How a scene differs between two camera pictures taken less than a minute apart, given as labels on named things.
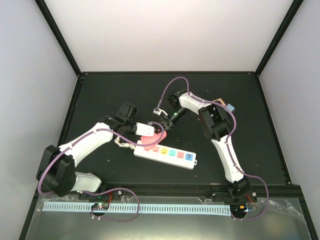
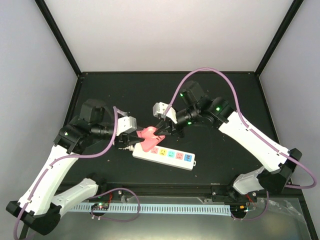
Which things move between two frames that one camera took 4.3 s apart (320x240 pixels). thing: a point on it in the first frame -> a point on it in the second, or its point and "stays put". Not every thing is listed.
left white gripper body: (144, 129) -> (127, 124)
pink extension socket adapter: (152, 139) stays put
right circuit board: (238, 209) stays put
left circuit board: (100, 206) stays put
